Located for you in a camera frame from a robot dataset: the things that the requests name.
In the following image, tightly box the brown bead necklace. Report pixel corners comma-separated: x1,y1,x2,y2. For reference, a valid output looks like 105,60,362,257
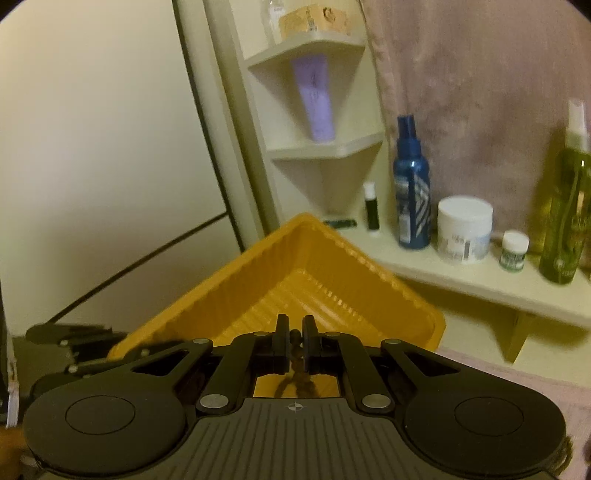
274,327,320,399

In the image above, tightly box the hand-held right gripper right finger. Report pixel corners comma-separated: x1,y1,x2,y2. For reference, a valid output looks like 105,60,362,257
301,315,472,412

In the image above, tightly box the large white cream jar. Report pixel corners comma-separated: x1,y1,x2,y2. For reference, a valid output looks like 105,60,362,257
437,196,494,265

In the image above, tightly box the green spray bottle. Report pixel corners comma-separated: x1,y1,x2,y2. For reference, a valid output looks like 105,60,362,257
539,98,591,285

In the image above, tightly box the blue spray bottle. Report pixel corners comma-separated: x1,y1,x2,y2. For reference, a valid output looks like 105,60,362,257
392,114,433,250

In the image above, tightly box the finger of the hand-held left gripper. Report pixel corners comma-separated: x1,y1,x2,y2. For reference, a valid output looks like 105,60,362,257
25,323,128,348
65,346,154,380

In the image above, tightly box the small green label jar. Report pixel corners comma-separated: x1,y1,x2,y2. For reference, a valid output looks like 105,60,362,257
499,231,530,273

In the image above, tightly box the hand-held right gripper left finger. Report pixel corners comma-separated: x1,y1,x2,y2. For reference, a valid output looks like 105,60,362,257
121,314,291,414

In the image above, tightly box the purple tube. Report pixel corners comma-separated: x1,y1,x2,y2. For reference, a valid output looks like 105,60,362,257
292,54,336,142

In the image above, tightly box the white cap lip balm stick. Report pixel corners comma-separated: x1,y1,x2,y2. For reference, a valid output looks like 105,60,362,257
363,181,382,234

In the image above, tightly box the orange plastic basket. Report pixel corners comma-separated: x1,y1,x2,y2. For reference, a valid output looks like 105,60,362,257
107,212,448,398

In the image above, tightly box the clear dropper bottle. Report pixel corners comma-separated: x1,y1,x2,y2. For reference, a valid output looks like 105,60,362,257
263,0,285,45

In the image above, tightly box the pink fleece hanging blanket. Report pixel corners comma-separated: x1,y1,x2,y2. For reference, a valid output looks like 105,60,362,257
360,0,591,234

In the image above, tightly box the cream shelf unit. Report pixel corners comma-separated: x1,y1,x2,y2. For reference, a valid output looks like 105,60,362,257
203,0,591,366

